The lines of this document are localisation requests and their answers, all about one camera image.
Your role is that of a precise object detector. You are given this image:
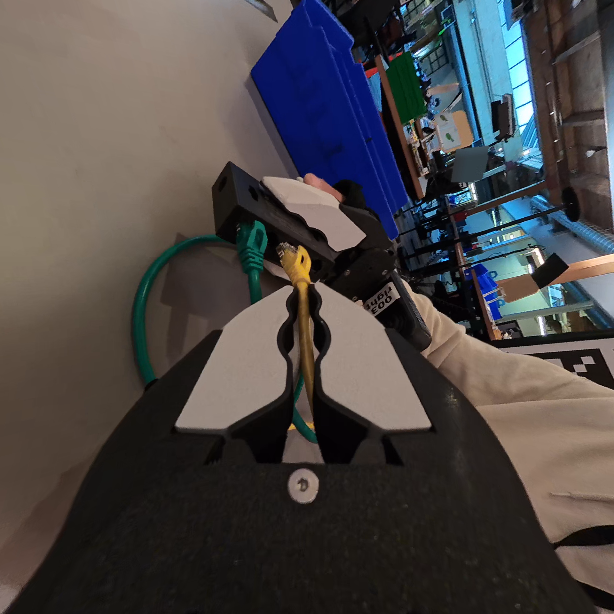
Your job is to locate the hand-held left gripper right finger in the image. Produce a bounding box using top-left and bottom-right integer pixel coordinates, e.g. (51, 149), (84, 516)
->
(313, 284), (432, 431)

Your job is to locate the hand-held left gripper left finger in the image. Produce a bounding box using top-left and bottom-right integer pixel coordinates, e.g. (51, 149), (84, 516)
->
(175, 284), (295, 435)

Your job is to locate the yellow ethernet cable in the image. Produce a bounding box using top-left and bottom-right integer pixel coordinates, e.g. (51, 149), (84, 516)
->
(275, 242), (318, 431)

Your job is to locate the green ethernet cable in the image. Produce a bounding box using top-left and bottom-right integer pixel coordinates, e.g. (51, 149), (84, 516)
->
(132, 221), (318, 444)

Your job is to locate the black network switch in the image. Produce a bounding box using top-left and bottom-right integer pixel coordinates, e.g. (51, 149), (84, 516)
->
(212, 161), (339, 284)

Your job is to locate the blue plastic bin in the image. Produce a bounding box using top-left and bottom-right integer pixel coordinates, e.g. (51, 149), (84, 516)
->
(250, 0), (408, 239)

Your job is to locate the person's right forearm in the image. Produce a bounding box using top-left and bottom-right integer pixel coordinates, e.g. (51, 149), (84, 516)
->
(400, 280), (614, 413)

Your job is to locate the person's right hand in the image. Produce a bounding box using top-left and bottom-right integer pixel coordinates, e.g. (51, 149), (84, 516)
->
(303, 173), (345, 203)

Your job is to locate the long wooden workbench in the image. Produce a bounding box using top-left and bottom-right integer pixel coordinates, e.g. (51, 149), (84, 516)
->
(374, 54), (480, 200)

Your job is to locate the small blue bin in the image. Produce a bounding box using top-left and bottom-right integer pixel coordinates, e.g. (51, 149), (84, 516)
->
(463, 261), (502, 319)

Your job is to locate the green plastic bin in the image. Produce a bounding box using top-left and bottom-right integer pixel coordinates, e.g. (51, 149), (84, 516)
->
(386, 52), (428, 123)

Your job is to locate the small wooden board stand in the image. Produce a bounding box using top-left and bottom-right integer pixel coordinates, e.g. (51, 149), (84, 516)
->
(434, 109), (473, 152)

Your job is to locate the black monitor on tripod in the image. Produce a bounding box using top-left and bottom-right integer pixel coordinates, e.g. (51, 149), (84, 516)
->
(492, 93), (516, 140)

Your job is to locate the printed marker tag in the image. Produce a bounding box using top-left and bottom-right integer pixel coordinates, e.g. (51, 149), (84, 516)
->
(494, 333), (614, 384)

